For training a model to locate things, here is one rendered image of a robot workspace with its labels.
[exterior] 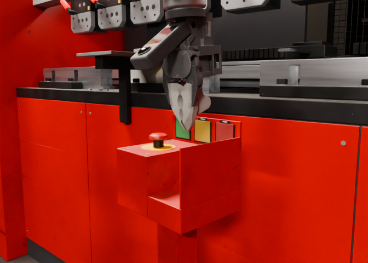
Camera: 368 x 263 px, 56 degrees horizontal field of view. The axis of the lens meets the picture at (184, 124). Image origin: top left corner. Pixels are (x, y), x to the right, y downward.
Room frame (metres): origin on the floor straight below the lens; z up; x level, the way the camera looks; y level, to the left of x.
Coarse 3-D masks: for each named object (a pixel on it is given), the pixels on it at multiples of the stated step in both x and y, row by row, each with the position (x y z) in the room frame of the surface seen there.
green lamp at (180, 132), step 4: (176, 120) 0.79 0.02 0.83; (176, 124) 0.79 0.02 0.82; (180, 124) 0.78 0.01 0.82; (176, 128) 0.79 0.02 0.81; (180, 128) 0.78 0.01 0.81; (176, 132) 0.79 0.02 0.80; (180, 132) 0.78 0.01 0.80; (184, 132) 0.77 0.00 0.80; (188, 132) 0.76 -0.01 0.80; (176, 136) 0.79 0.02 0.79; (180, 136) 0.78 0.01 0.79; (184, 136) 0.77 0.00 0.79; (188, 136) 0.76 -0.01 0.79
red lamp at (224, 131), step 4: (216, 124) 0.70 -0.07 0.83; (220, 124) 0.69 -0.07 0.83; (224, 124) 0.69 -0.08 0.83; (228, 124) 0.68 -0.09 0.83; (216, 128) 0.70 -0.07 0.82; (220, 128) 0.69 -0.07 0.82; (224, 128) 0.69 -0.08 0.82; (228, 128) 0.68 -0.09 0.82; (232, 128) 0.67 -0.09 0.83; (216, 132) 0.70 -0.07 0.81; (220, 132) 0.69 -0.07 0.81; (224, 132) 0.69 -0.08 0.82; (228, 132) 0.68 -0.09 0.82; (232, 132) 0.67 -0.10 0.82; (216, 136) 0.70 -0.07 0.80; (220, 136) 0.69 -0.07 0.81; (224, 136) 0.69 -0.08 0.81; (228, 136) 0.68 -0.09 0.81; (232, 136) 0.67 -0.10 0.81; (216, 140) 0.70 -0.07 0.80
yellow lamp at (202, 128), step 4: (196, 120) 0.75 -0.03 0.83; (196, 124) 0.75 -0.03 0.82; (200, 124) 0.74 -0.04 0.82; (204, 124) 0.73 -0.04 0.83; (208, 124) 0.72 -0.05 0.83; (196, 128) 0.75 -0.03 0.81; (200, 128) 0.74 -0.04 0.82; (204, 128) 0.73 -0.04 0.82; (208, 128) 0.72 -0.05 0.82; (196, 132) 0.75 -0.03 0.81; (200, 132) 0.74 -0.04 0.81; (204, 132) 0.73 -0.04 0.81; (208, 132) 0.72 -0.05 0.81; (196, 136) 0.75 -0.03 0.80; (200, 136) 0.74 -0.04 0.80; (204, 136) 0.73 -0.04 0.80; (208, 136) 0.72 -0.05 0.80; (196, 140) 0.75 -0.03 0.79; (200, 140) 0.74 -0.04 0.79; (204, 140) 0.73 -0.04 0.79; (208, 140) 0.72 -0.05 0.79
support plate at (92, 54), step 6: (78, 54) 1.11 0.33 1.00; (84, 54) 1.09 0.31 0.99; (90, 54) 1.07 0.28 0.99; (96, 54) 1.05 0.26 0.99; (102, 54) 1.03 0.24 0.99; (108, 54) 1.02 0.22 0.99; (114, 54) 1.02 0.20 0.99; (120, 54) 1.03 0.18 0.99; (126, 54) 1.05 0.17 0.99; (132, 54) 1.06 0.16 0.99
